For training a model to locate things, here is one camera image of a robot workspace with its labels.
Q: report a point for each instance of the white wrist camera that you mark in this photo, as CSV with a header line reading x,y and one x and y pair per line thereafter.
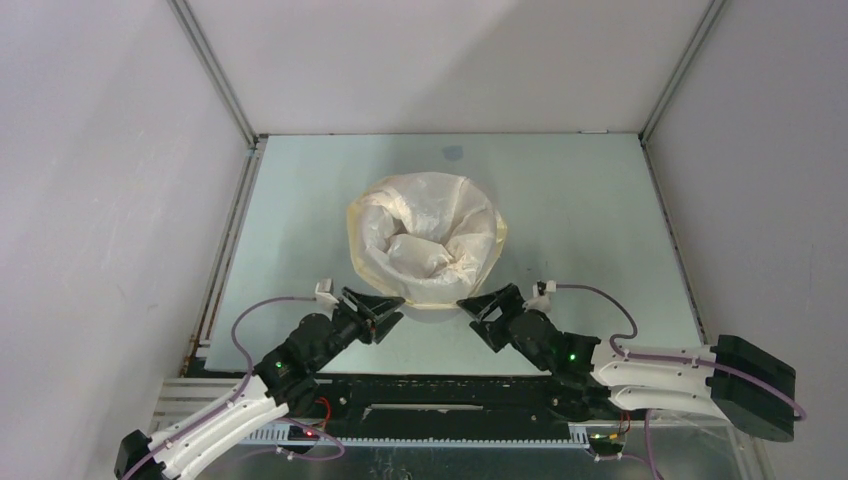
x,y
541,296
324,295

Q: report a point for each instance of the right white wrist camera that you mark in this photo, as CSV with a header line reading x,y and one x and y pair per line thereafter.
x,y
541,296

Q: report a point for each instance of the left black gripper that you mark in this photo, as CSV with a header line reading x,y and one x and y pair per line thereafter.
x,y
368,330

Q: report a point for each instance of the right aluminium frame post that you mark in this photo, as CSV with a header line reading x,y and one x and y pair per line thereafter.
x,y
705,26

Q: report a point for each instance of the grey plastic trash bin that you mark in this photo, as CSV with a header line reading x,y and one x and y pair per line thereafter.
x,y
432,313

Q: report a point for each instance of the left aluminium floor rail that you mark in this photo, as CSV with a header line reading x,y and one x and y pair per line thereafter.
x,y
201,334

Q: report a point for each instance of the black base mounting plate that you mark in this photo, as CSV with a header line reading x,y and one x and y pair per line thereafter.
x,y
454,408

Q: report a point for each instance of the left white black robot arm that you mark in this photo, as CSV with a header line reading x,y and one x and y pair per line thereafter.
x,y
280,386

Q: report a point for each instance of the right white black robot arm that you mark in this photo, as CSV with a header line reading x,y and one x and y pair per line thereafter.
x,y
731,380

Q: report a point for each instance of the left aluminium frame post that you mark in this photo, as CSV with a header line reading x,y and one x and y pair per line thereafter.
x,y
198,40

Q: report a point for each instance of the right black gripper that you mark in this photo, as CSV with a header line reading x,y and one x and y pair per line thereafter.
x,y
506,315

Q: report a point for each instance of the translucent cream trash bag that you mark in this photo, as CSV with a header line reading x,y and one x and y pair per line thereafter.
x,y
430,238

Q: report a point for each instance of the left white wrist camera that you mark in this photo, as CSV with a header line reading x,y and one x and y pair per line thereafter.
x,y
324,295

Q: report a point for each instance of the aluminium frame post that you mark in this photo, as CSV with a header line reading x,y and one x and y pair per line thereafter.
x,y
705,26
198,40

